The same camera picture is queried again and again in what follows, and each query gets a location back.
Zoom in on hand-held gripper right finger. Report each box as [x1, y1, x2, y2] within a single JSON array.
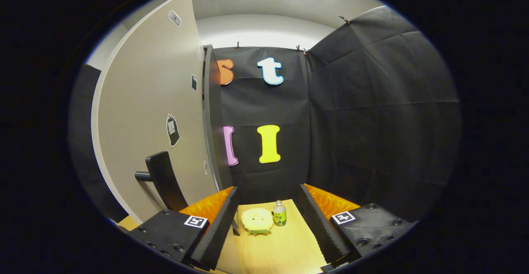
[[300, 184, 416, 268]]

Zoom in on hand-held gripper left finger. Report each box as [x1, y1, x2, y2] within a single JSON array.
[[128, 186, 239, 271]]

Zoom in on black door handle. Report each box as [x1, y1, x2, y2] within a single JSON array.
[[135, 151, 189, 212]]

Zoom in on grey shoe cabinet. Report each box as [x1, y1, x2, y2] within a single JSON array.
[[202, 45, 234, 192]]

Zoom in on beige shoe cabinet door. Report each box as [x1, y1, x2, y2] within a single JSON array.
[[91, 0, 219, 225]]

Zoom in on yellow pineapple toy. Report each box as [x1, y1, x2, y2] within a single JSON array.
[[241, 208, 274, 236]]

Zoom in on green drink bottle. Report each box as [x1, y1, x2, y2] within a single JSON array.
[[273, 200, 287, 226]]

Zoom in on black backdrop cloth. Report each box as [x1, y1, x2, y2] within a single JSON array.
[[68, 5, 461, 225]]

